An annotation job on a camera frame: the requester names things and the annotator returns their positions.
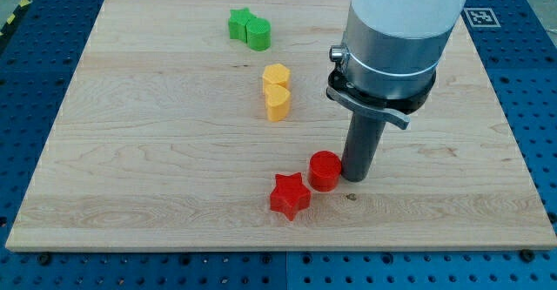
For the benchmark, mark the light wooden board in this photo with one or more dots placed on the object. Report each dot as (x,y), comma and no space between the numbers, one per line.
(162,144)

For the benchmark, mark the green star block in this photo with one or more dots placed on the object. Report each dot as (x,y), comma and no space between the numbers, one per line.
(237,22)

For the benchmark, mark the black clamp with silver lever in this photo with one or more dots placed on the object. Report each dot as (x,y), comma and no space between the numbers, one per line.
(375,95)

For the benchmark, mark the yellow heart block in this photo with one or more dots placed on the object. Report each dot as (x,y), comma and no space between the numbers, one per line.
(277,102)

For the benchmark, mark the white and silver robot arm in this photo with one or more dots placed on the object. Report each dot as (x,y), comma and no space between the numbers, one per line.
(385,67)

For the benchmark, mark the green cylinder block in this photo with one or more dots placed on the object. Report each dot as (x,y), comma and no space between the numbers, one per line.
(258,34)

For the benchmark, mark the red cylinder block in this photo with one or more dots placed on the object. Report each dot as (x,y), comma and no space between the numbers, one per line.
(324,171)

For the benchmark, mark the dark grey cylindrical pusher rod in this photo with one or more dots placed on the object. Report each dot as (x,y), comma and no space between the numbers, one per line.
(361,144)

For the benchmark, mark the red star block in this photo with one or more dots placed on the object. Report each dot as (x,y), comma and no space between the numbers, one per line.
(290,195)

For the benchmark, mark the white fiducial marker tag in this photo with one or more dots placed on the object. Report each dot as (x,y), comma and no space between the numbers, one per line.
(479,17)

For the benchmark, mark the yellow pentagon block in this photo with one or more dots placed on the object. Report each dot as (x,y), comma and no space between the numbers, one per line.
(277,74)

